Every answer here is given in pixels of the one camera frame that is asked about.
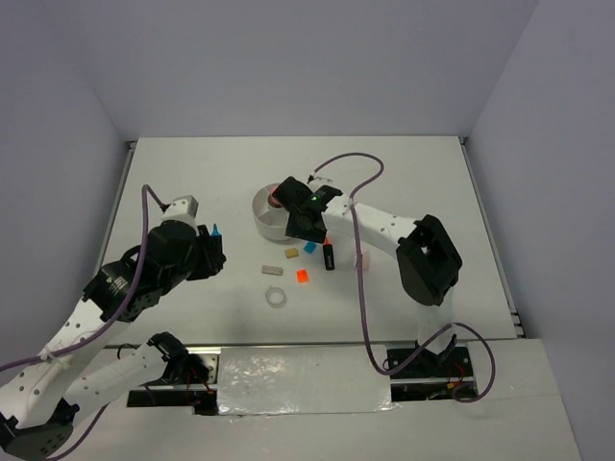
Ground blue highlighter marker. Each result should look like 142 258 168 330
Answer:
210 224 222 243

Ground clear jar of pins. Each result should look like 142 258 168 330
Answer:
267 183 283 208

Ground blue marker cap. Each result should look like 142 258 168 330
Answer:
304 242 317 255

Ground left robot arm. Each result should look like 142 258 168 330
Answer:
1 221 226 460

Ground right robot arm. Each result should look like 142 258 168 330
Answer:
269 177 462 376

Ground white round divided container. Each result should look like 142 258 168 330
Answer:
252 183 289 242

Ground orange highlighter marker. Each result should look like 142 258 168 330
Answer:
322 237 335 271

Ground grey eraser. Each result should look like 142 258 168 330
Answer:
261 265 283 277

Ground orange marker cap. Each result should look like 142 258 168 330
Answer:
296 270 309 283

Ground clear tape roll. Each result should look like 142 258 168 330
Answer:
265 286 287 308

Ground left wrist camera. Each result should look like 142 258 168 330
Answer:
161 195 199 226

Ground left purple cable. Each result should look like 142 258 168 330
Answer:
0 184 169 461

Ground purple cable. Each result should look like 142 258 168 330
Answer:
0 184 169 461
309 152 498 402

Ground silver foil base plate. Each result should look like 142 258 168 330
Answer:
217 346 396 416

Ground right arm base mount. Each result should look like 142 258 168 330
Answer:
389 346 478 402

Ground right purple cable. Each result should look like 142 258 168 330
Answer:
309 152 498 402

